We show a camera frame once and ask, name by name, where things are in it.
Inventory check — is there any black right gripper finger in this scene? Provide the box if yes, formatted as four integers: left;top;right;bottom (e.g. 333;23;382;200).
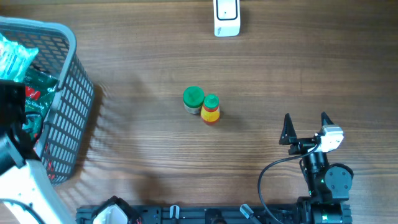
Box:
321;112;334;126
279;113;297;145

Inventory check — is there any teal wet wipes pack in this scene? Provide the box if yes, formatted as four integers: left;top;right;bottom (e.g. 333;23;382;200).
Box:
1;34;39;83

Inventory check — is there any yellow red sauce bottle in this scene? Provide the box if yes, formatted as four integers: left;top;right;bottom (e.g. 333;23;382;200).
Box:
200;94;221;125

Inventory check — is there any green lid jar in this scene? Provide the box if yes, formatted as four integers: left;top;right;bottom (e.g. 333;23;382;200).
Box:
183;86;205;114

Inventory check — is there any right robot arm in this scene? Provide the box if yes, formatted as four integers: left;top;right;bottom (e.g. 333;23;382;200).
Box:
279;112;354;224

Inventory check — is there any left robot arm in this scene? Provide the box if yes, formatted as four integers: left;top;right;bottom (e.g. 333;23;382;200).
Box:
1;80;76;223

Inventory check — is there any white barcode scanner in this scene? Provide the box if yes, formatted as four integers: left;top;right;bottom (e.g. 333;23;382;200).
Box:
213;0;241;37

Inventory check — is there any green 3M gloves package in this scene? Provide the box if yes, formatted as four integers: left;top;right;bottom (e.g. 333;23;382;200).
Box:
22;68;58;142

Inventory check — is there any grey plastic basket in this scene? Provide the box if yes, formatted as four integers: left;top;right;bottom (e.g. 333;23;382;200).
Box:
1;17;95;185

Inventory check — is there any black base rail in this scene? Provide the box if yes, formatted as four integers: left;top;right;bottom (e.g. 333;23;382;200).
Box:
76;203;299;224

